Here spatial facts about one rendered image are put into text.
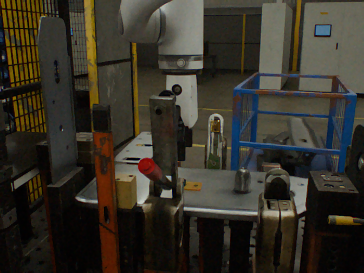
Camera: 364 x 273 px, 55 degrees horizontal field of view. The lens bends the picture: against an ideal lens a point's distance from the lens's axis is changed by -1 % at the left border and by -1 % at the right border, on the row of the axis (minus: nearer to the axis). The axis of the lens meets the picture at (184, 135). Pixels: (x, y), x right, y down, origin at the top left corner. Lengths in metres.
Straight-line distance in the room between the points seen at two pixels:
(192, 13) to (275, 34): 7.81
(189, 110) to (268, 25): 7.85
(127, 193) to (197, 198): 0.15
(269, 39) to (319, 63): 1.22
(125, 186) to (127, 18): 0.28
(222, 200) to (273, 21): 7.85
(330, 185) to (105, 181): 0.34
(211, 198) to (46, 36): 0.45
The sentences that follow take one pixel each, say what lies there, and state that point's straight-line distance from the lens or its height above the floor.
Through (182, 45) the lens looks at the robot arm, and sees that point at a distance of 0.65.
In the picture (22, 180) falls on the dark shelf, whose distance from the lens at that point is 0.81.
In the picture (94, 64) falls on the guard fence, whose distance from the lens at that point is 3.30.
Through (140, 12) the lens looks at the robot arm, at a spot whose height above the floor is 1.34.
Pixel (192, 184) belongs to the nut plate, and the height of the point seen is 1.00.
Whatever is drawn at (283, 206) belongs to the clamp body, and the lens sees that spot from 0.53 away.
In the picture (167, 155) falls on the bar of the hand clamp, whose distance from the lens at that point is 0.56.
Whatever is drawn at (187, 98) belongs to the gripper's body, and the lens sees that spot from 0.64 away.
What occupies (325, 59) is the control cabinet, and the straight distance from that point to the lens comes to 8.51.
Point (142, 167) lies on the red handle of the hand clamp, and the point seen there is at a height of 1.14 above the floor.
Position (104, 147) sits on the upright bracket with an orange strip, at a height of 1.13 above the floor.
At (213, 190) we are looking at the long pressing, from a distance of 0.73.
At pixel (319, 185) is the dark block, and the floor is 1.12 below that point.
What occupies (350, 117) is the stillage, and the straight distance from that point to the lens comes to 2.52.
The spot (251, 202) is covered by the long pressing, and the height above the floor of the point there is 1.00.
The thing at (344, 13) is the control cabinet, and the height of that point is 1.78.
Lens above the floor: 1.30
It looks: 16 degrees down
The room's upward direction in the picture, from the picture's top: straight up
